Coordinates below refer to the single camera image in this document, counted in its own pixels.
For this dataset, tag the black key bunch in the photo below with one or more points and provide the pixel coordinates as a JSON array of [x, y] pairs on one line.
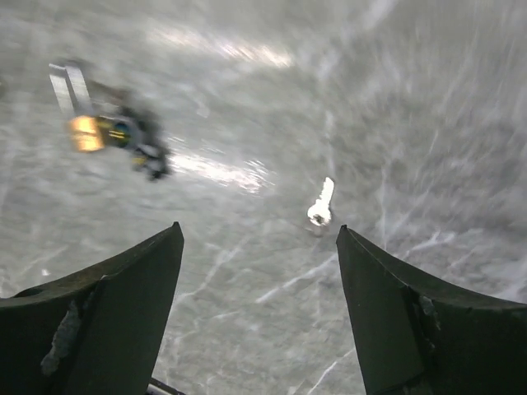
[[128, 124]]

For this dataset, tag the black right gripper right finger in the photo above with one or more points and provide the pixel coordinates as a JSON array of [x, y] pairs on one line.
[[417, 334]]

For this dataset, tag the small brass padlock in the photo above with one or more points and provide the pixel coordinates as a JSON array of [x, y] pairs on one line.
[[70, 89]]

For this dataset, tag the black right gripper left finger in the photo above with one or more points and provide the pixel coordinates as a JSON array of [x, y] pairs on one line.
[[96, 331]]

